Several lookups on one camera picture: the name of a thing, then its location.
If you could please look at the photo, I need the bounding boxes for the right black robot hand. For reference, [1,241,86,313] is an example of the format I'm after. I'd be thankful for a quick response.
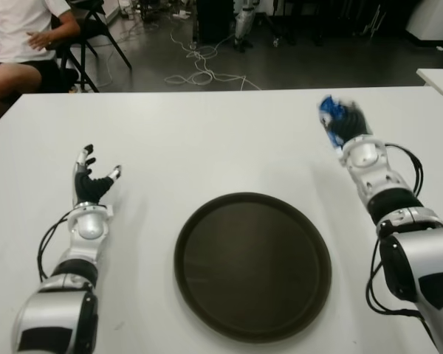
[323,99,374,145]

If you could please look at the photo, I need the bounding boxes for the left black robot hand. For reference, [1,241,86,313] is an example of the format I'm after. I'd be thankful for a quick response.
[72,144,123,206]

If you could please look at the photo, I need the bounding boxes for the blue Oreo packet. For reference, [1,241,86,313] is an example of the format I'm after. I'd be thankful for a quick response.
[318,94,350,150]

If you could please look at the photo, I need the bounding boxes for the white side table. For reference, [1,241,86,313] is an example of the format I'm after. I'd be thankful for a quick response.
[416,68,443,108]

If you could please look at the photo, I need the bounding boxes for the black stand leg with caster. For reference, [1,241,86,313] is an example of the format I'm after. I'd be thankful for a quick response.
[261,7,282,48]

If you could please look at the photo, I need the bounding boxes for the white machine housing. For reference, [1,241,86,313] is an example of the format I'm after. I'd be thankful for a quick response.
[405,0,443,44]

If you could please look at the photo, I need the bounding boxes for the silver humanoid robot legs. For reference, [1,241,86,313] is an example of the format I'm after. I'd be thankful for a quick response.
[233,0,261,49]

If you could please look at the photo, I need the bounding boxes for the black folding chair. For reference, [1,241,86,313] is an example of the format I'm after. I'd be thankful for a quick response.
[49,0,133,93]

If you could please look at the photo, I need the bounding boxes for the seated person in white shirt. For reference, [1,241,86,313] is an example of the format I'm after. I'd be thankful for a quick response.
[0,0,82,108]

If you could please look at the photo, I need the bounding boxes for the black cabinet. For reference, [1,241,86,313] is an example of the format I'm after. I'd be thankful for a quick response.
[196,0,237,45]

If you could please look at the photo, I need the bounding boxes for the round dark brown tray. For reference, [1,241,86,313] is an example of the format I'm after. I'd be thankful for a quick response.
[173,191,333,344]

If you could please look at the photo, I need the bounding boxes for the white low cabinet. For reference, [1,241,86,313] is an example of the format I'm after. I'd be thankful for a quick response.
[99,0,125,18]

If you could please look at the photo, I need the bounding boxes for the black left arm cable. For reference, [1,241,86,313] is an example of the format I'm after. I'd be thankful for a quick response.
[35,209,77,283]

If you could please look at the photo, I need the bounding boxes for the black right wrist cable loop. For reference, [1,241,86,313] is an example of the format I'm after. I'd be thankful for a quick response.
[385,142,425,196]

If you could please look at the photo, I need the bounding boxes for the white tangled floor cable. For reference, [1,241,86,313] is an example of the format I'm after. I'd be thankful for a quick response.
[164,21,261,91]

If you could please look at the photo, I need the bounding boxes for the black right elbow cable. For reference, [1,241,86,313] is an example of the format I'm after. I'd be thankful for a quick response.
[366,235,439,347]

